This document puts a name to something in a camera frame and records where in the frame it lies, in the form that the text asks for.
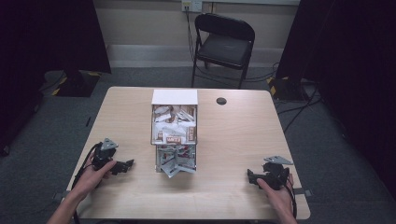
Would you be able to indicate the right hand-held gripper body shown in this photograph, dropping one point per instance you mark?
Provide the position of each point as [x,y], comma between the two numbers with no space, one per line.
[277,174]

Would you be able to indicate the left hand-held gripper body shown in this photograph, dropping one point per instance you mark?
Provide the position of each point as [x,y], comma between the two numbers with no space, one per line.
[103,154]

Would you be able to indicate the person's right hand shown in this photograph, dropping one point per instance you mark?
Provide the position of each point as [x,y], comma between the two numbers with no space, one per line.
[278,197]

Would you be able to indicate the person's left hand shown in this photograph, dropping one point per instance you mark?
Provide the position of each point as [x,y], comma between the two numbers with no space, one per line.
[90,179]

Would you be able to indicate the small grey open box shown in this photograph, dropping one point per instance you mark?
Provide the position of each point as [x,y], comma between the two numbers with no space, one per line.
[158,157]

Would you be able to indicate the pile of silver packets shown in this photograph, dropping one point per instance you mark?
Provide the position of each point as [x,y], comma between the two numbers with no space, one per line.
[177,160]

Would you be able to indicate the pile of white brown packets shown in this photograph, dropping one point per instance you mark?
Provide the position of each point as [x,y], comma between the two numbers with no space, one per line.
[174,126]

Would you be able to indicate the black yellow-striped stand base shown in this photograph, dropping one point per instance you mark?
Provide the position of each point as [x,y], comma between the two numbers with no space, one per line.
[288,88]
[77,84]

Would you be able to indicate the black table grommet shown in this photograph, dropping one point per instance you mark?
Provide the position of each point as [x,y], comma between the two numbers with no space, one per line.
[221,101]

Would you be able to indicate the white cardboard box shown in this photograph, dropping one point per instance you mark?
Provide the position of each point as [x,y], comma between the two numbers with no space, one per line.
[174,97]

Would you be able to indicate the dark curtain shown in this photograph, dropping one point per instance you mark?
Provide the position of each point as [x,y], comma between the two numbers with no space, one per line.
[46,40]
[351,77]

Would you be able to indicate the black folding chair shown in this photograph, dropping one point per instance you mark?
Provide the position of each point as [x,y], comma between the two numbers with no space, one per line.
[224,46]

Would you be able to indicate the grey table bracket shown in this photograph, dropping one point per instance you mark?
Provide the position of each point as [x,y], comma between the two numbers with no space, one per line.
[59,196]
[303,192]

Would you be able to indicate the white wall socket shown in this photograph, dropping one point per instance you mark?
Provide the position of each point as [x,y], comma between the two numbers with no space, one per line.
[192,5]

